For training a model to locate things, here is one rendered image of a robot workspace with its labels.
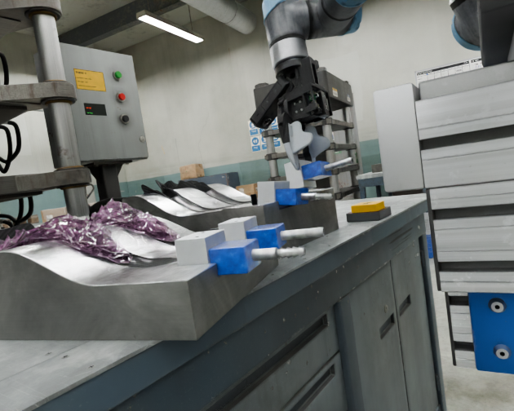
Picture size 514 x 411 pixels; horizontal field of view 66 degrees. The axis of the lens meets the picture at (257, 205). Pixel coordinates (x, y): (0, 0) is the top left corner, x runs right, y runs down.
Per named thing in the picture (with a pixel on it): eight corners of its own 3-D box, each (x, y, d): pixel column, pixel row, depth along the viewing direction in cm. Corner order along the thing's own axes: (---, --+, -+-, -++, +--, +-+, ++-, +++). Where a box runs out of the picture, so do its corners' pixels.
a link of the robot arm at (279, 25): (303, -18, 78) (260, -12, 77) (313, 33, 76) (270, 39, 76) (297, 7, 86) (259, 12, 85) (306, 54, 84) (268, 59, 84)
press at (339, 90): (374, 223, 586) (356, 85, 572) (348, 246, 450) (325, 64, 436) (314, 228, 630) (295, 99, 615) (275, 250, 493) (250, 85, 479)
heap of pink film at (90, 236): (193, 237, 59) (185, 186, 59) (114, 269, 43) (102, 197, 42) (62, 250, 68) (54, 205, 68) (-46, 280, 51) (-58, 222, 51)
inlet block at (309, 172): (361, 175, 73) (355, 147, 74) (349, 174, 69) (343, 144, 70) (301, 191, 81) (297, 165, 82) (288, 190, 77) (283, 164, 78)
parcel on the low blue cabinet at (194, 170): (206, 176, 820) (203, 162, 818) (196, 177, 790) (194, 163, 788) (189, 178, 839) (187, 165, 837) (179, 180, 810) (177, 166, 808)
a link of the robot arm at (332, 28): (372, 18, 75) (316, 25, 74) (353, 39, 86) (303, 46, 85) (366, -25, 74) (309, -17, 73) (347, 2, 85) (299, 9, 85)
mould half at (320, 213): (338, 228, 84) (330, 165, 83) (271, 259, 63) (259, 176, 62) (180, 236, 114) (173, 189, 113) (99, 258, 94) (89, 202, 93)
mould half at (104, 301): (279, 264, 59) (268, 192, 58) (197, 341, 34) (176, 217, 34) (33, 280, 76) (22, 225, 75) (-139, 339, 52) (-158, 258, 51)
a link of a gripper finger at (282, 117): (285, 139, 73) (282, 98, 76) (278, 141, 74) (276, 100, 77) (299, 147, 77) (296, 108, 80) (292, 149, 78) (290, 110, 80)
